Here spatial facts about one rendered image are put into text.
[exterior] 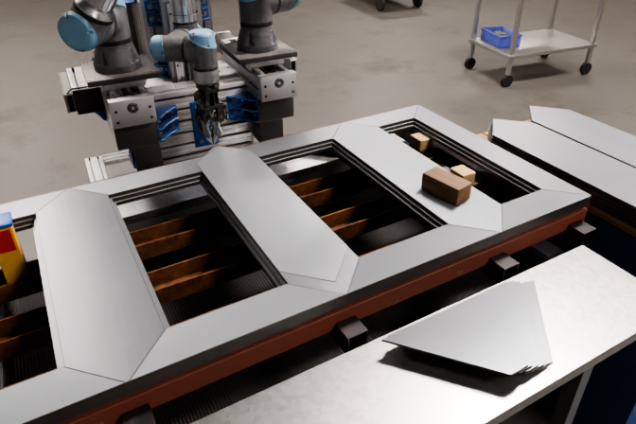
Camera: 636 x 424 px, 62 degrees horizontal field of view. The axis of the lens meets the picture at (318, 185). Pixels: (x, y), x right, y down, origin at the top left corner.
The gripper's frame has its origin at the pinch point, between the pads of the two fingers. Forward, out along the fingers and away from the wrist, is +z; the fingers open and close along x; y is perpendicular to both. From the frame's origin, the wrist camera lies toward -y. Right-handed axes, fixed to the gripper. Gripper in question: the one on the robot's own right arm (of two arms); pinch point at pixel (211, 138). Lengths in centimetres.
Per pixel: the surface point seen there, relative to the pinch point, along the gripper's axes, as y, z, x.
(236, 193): 34.6, 0.5, -5.5
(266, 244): 60, 0, -8
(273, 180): 33.1, 0.5, 6.3
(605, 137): 62, 0, 112
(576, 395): 104, 49, 62
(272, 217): 49.8, 0.4, -1.9
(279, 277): 71, 1, -10
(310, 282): 76, 0, -5
